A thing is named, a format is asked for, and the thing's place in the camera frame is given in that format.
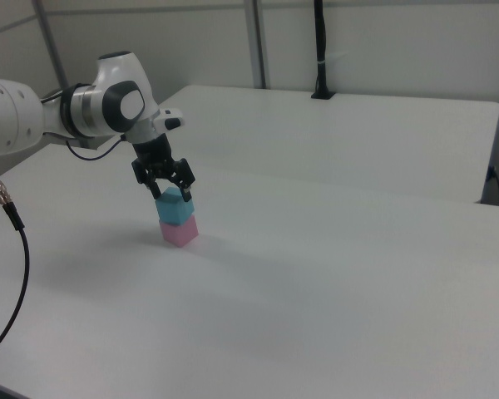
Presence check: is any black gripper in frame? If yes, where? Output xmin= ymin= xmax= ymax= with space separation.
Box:
xmin=131 ymin=135 xmax=197 ymax=204

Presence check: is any blue cube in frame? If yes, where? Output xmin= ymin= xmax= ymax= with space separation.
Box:
xmin=155 ymin=186 xmax=195 ymax=226

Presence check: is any pink cube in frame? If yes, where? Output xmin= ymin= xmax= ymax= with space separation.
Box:
xmin=158 ymin=214 xmax=200 ymax=249

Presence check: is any black pole with base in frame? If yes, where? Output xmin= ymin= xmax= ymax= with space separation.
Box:
xmin=310 ymin=0 xmax=338 ymax=101

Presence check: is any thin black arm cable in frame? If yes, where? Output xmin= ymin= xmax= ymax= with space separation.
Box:
xmin=65 ymin=133 xmax=125 ymax=161

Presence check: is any black cable with metal connector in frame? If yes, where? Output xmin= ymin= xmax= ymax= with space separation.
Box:
xmin=0 ymin=145 xmax=32 ymax=363

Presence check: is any grey metal frame post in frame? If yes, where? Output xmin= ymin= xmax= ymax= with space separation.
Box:
xmin=32 ymin=0 xmax=68 ymax=91
xmin=244 ymin=0 xmax=272 ymax=90

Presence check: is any black cable at wall socket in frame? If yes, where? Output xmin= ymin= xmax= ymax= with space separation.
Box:
xmin=486 ymin=165 xmax=499 ymax=207

